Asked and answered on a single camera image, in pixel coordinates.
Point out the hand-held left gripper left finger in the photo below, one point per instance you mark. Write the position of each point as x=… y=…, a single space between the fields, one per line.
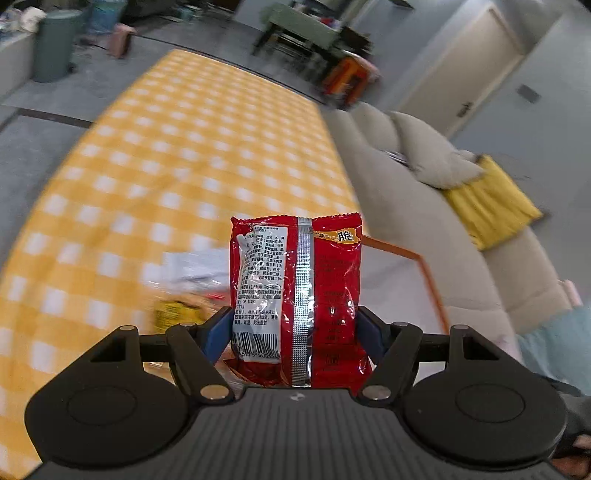
x=217 y=332

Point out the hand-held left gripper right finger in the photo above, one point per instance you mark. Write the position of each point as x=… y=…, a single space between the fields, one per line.
x=369 y=334

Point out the red snack packet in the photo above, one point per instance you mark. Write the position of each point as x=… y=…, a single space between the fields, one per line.
x=332 y=286

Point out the orange cardboard box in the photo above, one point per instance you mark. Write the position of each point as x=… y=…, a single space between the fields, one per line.
x=427 y=277

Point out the white flat snack packet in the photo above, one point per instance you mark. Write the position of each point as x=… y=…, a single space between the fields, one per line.
x=194 y=272

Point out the beige sofa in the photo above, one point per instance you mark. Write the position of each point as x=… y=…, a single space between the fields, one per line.
x=415 y=221

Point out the yellow cushion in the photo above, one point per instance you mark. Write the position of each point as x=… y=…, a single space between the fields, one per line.
x=489 y=203

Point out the yellow checked tablecloth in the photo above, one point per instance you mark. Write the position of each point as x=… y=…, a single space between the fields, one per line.
x=175 y=152

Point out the light blue cloth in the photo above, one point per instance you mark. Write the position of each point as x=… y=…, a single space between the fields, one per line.
x=558 y=341

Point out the beige cushion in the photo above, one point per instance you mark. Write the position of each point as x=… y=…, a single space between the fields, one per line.
x=429 y=147

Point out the orange stool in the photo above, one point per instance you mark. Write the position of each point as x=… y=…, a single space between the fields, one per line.
x=348 y=81

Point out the cream door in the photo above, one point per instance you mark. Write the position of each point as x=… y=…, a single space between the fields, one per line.
x=461 y=64

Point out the pink stool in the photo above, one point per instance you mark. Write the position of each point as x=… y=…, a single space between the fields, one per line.
x=121 y=40

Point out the dining table with chairs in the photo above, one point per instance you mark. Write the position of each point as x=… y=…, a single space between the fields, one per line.
x=314 y=27

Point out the grey-green trash bin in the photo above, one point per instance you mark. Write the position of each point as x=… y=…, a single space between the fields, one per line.
x=55 y=44

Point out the grey wall switch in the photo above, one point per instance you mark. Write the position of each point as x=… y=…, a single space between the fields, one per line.
x=527 y=93

